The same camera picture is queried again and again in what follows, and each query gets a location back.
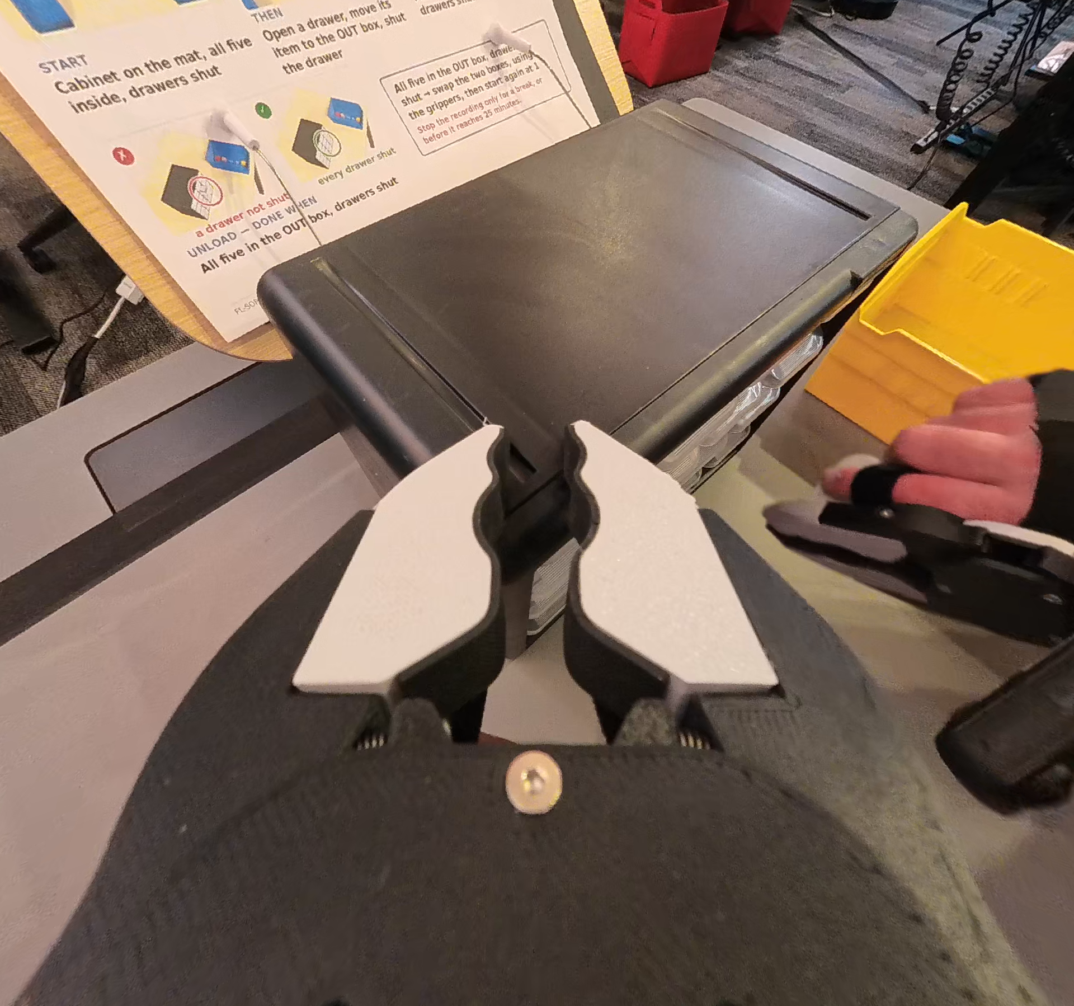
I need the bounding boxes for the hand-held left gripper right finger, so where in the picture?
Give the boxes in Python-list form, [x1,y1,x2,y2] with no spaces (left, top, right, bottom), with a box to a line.
[562,421,781,702]

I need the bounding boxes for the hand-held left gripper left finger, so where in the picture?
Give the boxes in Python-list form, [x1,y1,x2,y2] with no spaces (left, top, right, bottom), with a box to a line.
[291,425,508,710]

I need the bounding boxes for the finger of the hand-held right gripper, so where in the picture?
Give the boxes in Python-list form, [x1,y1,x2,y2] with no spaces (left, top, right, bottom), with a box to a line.
[762,497,934,581]

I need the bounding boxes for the black storage cabinet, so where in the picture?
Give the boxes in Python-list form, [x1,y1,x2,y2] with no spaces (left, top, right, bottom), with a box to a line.
[256,98,921,665]

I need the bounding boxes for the person's right hand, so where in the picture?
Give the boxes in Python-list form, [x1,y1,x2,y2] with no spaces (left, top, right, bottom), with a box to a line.
[822,368,1074,539]

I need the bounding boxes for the yellow plastic bin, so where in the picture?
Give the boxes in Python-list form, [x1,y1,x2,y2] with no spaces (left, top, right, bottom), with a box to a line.
[804,202,1074,446]

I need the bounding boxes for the white instruction poster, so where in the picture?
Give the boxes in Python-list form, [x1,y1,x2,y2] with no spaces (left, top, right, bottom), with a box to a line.
[0,0,602,346]

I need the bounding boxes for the instruction sheet on wooden board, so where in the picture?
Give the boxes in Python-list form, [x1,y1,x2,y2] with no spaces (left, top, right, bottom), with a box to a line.
[0,0,635,366]

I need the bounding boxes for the white plug with cable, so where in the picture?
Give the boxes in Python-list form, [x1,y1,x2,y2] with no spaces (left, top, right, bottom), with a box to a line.
[55,274,142,407]

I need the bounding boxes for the white clip with wire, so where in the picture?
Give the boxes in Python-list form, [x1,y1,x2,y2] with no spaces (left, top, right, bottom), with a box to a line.
[210,105,324,247]
[483,21,588,130]

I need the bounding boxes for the black coiled cable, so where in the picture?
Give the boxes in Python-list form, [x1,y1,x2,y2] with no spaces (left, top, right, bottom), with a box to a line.
[930,0,1037,128]

